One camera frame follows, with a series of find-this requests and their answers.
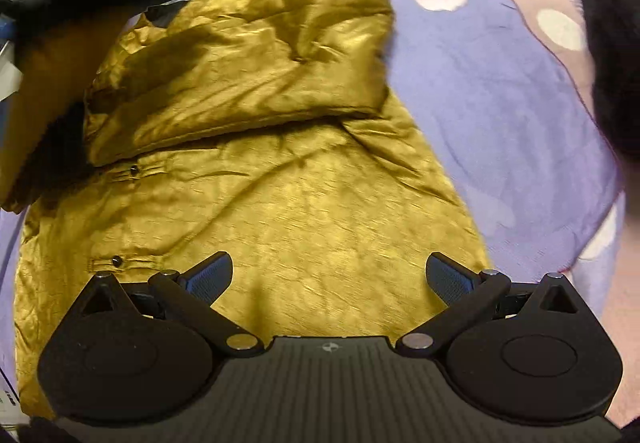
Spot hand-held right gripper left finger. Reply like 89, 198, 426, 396
75, 251, 266, 357

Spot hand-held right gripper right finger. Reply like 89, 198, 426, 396
397, 251, 581, 356

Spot gold jacket with black lining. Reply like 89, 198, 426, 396
0, 0, 496, 424

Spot purple floral bedsheet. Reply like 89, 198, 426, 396
0, 0, 626, 284

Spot printed paper leaflet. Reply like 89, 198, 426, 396
0, 363, 23, 426

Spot black cloth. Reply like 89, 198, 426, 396
578, 0, 640, 158

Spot pink dotted blanket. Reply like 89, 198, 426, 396
450, 0, 640, 429

